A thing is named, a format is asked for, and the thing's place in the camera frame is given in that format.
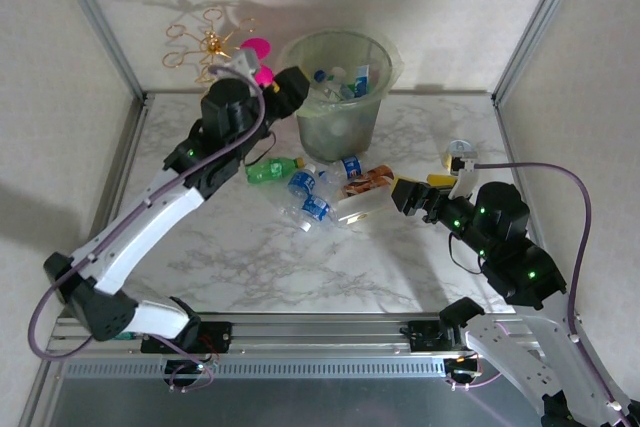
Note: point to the brown label drink bottle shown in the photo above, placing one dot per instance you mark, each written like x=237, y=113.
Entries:
x=367, y=181

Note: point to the aluminium table side rail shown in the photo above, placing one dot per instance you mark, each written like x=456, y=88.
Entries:
x=125, y=147
x=515, y=157

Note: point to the crushed clear blue label bottle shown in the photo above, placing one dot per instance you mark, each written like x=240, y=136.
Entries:
x=315, y=208

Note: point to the blue-capped clear water bottle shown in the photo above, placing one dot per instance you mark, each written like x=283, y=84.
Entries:
x=320, y=77

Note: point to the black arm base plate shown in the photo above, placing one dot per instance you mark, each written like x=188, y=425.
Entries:
x=425, y=334
x=215, y=334

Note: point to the small black circuit board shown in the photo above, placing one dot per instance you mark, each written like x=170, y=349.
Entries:
x=462, y=369
x=182, y=372

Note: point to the white-capped blue label bottle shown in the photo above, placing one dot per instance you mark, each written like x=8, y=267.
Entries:
x=302, y=182

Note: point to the grey vented metal cover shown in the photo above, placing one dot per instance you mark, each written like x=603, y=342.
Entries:
x=300, y=402

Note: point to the pink plastic goblet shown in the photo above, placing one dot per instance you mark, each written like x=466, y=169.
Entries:
x=257, y=47

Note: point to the aluminium mounting rail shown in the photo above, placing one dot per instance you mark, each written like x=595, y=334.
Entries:
x=320, y=334

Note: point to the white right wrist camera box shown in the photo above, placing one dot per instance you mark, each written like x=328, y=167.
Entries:
x=465, y=179

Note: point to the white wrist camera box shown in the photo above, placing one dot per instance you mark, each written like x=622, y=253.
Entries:
x=465, y=179
x=247, y=62

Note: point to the small yellow tin can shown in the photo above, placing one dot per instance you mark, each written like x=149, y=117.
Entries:
x=456, y=149

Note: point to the large clear white-capped bottle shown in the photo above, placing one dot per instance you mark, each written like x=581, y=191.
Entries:
x=365, y=204

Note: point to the grey bin with green liner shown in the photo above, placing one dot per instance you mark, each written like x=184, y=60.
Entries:
x=340, y=132

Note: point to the green plastic Sprite bottle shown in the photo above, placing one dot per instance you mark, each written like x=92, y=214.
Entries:
x=270, y=169

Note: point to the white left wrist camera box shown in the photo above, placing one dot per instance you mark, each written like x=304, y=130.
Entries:
x=247, y=62

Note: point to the small green connector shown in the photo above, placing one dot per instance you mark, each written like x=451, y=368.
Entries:
x=124, y=336

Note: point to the aluminium frame post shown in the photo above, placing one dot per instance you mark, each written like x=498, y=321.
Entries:
x=100, y=22
x=540, y=22

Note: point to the blue-capped blue label bottle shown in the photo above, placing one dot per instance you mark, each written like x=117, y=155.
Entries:
x=351, y=166

